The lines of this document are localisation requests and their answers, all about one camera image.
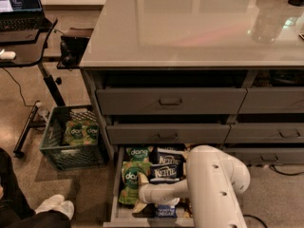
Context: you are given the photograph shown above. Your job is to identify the green dang chip bag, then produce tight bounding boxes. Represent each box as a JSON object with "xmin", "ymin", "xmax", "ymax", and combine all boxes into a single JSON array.
[
  {"xmin": 126, "ymin": 146, "xmax": 153, "ymax": 162},
  {"xmin": 119, "ymin": 161, "xmax": 151, "ymax": 205}
]

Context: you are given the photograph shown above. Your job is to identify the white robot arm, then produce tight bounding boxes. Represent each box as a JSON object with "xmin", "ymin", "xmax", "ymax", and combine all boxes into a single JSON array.
[{"xmin": 138, "ymin": 145, "xmax": 250, "ymax": 228}]

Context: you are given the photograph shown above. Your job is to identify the middle blue Kettle chip bag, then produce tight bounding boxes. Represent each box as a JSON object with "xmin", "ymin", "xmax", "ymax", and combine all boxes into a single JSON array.
[{"xmin": 150, "ymin": 164, "xmax": 183, "ymax": 182}]

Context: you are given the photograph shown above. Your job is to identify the blue kettle chip bag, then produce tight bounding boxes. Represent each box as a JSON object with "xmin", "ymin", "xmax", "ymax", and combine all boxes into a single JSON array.
[
  {"xmin": 157, "ymin": 149, "xmax": 185, "ymax": 164},
  {"xmin": 150, "ymin": 164, "xmax": 183, "ymax": 182},
  {"xmin": 155, "ymin": 198, "xmax": 180, "ymax": 218}
]

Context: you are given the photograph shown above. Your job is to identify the front blue Kettle chip bag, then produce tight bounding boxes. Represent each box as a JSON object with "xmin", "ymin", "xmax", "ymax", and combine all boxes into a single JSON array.
[{"xmin": 155, "ymin": 198, "xmax": 180, "ymax": 218}]

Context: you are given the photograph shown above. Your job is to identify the open bottom left drawer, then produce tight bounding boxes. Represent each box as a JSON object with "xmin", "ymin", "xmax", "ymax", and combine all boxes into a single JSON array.
[{"xmin": 103, "ymin": 145, "xmax": 238, "ymax": 228}]

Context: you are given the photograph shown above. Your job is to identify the rear blue Kettle chip bag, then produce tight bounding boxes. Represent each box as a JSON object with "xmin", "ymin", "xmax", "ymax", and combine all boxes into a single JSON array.
[{"xmin": 157, "ymin": 149, "xmax": 185, "ymax": 164}]

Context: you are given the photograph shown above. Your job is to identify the front Late July chip bag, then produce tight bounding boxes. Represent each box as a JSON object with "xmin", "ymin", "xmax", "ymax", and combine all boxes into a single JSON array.
[{"xmin": 180, "ymin": 198, "xmax": 193, "ymax": 218}]

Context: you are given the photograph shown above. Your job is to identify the middle left grey drawer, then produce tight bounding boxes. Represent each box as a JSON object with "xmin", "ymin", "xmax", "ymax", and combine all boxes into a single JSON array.
[{"xmin": 106, "ymin": 115, "xmax": 230, "ymax": 144}]

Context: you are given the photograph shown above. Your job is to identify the grey drawer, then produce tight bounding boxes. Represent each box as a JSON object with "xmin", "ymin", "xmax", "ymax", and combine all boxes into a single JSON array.
[
  {"xmin": 224, "ymin": 148, "xmax": 304, "ymax": 166},
  {"xmin": 225, "ymin": 123, "xmax": 304, "ymax": 143},
  {"xmin": 106, "ymin": 115, "xmax": 230, "ymax": 144},
  {"xmin": 239, "ymin": 87, "xmax": 304, "ymax": 114},
  {"xmin": 96, "ymin": 87, "xmax": 246, "ymax": 115}
]

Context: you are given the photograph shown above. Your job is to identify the top left grey drawer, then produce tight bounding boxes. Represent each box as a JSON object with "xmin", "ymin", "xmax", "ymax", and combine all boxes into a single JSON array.
[{"xmin": 96, "ymin": 87, "xmax": 246, "ymax": 115}]

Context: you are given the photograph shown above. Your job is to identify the middle right grey drawer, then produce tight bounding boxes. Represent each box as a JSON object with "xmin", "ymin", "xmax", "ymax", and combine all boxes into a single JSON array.
[{"xmin": 225, "ymin": 123, "xmax": 304, "ymax": 143}]

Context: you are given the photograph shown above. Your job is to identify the bottom right grey drawer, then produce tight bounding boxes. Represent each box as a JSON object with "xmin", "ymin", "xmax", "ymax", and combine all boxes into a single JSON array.
[{"xmin": 224, "ymin": 148, "xmax": 304, "ymax": 166}]

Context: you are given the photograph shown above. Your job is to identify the grey counter cabinet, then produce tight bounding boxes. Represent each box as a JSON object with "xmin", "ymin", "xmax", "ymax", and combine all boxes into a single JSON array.
[{"xmin": 81, "ymin": 0, "xmax": 304, "ymax": 156}]

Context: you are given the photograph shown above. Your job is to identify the top right grey drawer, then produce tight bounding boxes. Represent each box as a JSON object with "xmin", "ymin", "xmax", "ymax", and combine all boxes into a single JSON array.
[{"xmin": 239, "ymin": 87, "xmax": 304, "ymax": 114}]

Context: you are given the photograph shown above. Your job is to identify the dark box beside counter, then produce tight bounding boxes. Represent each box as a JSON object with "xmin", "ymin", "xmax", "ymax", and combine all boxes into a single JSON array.
[{"xmin": 57, "ymin": 28, "xmax": 93, "ymax": 69}]

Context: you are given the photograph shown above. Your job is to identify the green plastic crate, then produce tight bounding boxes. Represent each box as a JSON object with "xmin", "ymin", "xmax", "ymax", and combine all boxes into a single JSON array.
[{"xmin": 40, "ymin": 105, "xmax": 107, "ymax": 170}]

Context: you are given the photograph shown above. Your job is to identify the dang bags in crate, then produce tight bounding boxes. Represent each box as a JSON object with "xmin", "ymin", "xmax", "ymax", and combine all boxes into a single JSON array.
[{"xmin": 64, "ymin": 120, "xmax": 99, "ymax": 145}]

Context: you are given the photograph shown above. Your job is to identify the white shoes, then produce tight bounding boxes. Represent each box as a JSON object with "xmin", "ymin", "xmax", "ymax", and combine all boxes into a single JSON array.
[{"xmin": 35, "ymin": 194, "xmax": 75, "ymax": 220}]

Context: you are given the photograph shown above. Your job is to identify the black trouser leg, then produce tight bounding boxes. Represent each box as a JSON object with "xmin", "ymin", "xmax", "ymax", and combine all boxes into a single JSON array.
[{"xmin": 0, "ymin": 148, "xmax": 71, "ymax": 228}]

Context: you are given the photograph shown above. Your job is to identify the black laptop stand table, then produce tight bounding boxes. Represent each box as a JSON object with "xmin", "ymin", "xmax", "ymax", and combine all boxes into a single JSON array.
[{"xmin": 0, "ymin": 15, "xmax": 65, "ymax": 159}]

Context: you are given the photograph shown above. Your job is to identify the white computer mouse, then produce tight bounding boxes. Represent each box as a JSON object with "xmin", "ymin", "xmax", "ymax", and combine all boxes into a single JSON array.
[{"xmin": 0, "ymin": 51, "xmax": 16, "ymax": 61}]

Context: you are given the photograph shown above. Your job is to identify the black laptop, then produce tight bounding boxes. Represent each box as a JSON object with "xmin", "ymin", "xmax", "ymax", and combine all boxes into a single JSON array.
[{"xmin": 0, "ymin": 0, "xmax": 45, "ymax": 45}]

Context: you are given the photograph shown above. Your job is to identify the black floor cable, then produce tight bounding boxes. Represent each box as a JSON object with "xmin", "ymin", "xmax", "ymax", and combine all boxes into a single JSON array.
[{"xmin": 242, "ymin": 214, "xmax": 270, "ymax": 228}]

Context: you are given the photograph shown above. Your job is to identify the black cable left floor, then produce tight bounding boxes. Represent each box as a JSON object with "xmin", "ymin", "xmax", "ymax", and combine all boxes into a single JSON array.
[{"xmin": 2, "ymin": 67, "xmax": 36, "ymax": 108}]

